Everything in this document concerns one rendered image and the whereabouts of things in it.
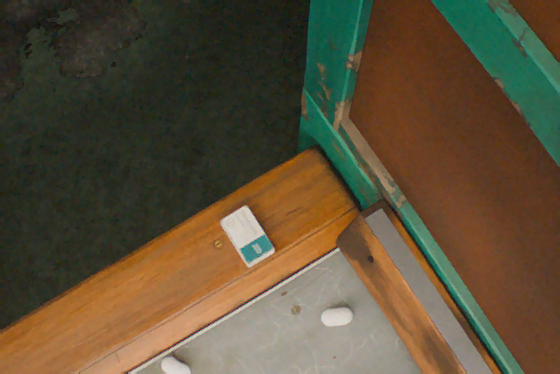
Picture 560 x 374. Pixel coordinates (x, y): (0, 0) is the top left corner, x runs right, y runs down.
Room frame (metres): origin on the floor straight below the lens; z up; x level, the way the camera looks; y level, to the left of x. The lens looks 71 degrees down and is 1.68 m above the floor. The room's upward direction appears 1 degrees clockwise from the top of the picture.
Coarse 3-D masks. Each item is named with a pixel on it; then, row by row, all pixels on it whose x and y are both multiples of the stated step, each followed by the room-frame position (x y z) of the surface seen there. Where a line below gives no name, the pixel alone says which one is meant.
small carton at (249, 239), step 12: (228, 216) 0.28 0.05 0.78; (240, 216) 0.28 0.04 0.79; (252, 216) 0.28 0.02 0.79; (228, 228) 0.26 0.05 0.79; (240, 228) 0.26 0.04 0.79; (252, 228) 0.26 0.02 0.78; (240, 240) 0.25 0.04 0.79; (252, 240) 0.25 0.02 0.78; (264, 240) 0.25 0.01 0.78; (240, 252) 0.24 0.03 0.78; (252, 252) 0.24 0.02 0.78; (264, 252) 0.24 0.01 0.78; (252, 264) 0.23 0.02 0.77
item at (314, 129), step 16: (304, 96) 0.41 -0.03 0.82; (304, 112) 0.41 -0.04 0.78; (320, 112) 0.38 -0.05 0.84; (304, 128) 0.41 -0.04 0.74; (320, 128) 0.38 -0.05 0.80; (304, 144) 0.40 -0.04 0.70; (320, 144) 0.38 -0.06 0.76; (336, 144) 0.35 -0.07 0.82; (336, 160) 0.35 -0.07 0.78; (352, 160) 0.33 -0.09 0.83; (352, 176) 0.32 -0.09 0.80; (352, 192) 0.32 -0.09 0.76; (368, 192) 0.30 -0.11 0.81
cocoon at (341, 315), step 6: (324, 312) 0.17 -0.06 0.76; (330, 312) 0.17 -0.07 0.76; (336, 312) 0.17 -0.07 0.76; (342, 312) 0.17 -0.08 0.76; (348, 312) 0.17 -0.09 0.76; (324, 318) 0.17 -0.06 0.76; (330, 318) 0.17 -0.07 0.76; (336, 318) 0.17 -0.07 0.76; (342, 318) 0.17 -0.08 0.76; (348, 318) 0.17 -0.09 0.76; (330, 324) 0.16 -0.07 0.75; (336, 324) 0.16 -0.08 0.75; (342, 324) 0.16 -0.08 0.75
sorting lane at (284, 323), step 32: (288, 288) 0.21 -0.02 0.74; (320, 288) 0.21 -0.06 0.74; (352, 288) 0.21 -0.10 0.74; (224, 320) 0.16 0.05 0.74; (256, 320) 0.17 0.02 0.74; (288, 320) 0.17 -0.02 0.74; (320, 320) 0.17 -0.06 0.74; (352, 320) 0.17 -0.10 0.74; (384, 320) 0.17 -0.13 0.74; (192, 352) 0.13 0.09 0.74; (224, 352) 0.13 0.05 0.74; (256, 352) 0.13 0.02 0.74; (288, 352) 0.13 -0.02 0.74; (320, 352) 0.13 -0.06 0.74; (352, 352) 0.13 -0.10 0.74; (384, 352) 0.13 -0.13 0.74
